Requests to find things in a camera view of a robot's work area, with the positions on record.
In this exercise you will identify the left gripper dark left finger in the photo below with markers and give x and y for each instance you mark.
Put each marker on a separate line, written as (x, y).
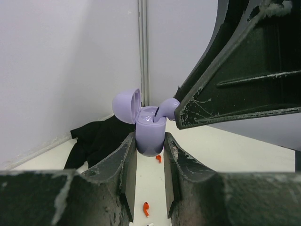
(103, 195)

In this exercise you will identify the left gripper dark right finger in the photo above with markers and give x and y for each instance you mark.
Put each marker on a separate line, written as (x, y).
(196, 195)

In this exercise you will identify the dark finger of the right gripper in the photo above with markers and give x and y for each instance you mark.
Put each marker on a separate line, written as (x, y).
(233, 18)
(251, 67)

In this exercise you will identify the purple earbud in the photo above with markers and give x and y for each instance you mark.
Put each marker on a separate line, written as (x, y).
(166, 109)

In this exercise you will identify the orange earbud near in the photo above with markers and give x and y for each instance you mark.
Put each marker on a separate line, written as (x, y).
(145, 209)

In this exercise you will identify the orange earbud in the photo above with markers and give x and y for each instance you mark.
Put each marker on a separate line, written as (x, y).
(145, 209)
(159, 158)

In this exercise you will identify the orange earbud far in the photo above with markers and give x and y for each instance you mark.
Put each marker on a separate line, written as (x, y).
(159, 158)

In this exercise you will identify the black cloth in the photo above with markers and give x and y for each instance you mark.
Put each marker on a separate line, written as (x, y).
(96, 140)

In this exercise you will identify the aluminium frame rail right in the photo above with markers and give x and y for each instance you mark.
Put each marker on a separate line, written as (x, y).
(144, 51)

